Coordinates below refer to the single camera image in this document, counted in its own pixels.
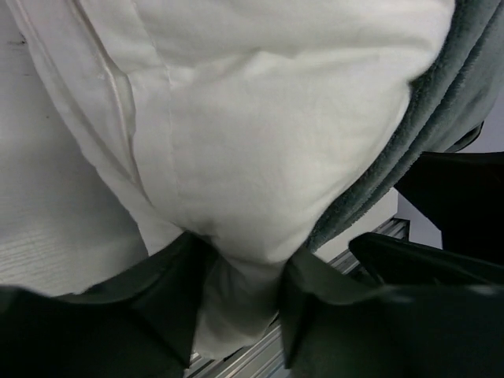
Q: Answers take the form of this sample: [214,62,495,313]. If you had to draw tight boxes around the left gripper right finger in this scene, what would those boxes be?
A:
[279,250,503,377]

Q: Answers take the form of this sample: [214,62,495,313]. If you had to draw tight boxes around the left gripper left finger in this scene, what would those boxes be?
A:
[1,233,217,378]

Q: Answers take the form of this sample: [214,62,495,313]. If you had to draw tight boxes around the white pillow insert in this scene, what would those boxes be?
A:
[7,1,455,359]

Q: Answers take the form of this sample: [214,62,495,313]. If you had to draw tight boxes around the zebra and grey pillowcase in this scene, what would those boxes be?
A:
[304,0,503,251]

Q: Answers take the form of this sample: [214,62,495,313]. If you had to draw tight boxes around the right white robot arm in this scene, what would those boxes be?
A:
[349,152,503,286]

